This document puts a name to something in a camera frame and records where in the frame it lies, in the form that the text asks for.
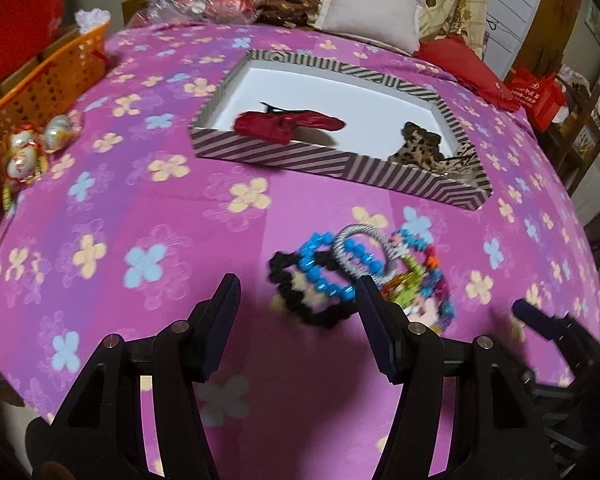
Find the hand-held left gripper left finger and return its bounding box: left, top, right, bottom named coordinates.
left=25, top=272, right=242, bottom=480

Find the brown spotted hair scrunchie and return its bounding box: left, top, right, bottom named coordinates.
left=399, top=121, right=443, bottom=162

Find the foil wrapped egg ornament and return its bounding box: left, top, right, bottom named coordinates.
left=7, top=151, right=44, bottom=182
left=44, top=114, right=77, bottom=154
left=9, top=129, right=37, bottom=154

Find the striped cardboard box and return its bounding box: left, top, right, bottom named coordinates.
left=188, top=49, right=494, bottom=211

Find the red bow hair clip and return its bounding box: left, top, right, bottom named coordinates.
left=233, top=102, right=346, bottom=144

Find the red frilled cushion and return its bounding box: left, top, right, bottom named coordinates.
left=412, top=36, right=519, bottom=111

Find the beige pillow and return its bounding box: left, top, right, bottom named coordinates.
left=312, top=0, right=426, bottom=54

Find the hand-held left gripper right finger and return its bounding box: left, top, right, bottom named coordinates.
left=354, top=275, right=561, bottom=480

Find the leopard ribbon hair bow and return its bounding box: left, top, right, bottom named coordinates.
left=387, top=142, right=482, bottom=182

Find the black hair scrunchie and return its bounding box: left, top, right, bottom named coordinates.
left=267, top=250, right=357, bottom=330

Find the orange plastic basket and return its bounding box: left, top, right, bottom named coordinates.
left=0, top=22, right=109, bottom=137

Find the colourful bead bracelet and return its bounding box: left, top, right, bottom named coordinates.
left=380, top=227, right=456, bottom=333

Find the red shopping bag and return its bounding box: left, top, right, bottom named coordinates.
left=509, top=67, right=567, bottom=132

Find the clear plastic bag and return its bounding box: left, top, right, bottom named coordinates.
left=147, top=0, right=261, bottom=27

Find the red paper bag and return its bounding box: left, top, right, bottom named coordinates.
left=0, top=0, right=71, bottom=89

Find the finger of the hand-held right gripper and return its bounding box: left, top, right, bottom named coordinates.
left=511, top=299, right=600, bottom=362

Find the mouse charm hair tie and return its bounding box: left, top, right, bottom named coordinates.
left=405, top=300, right=451, bottom=334

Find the white crocheted cloth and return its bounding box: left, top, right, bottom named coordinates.
left=75, top=8, right=112, bottom=34

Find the blue bead bracelet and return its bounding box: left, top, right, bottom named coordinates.
left=296, top=231, right=386, bottom=304

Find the silver glitter hair tie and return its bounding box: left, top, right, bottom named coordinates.
left=331, top=224, right=402, bottom=287

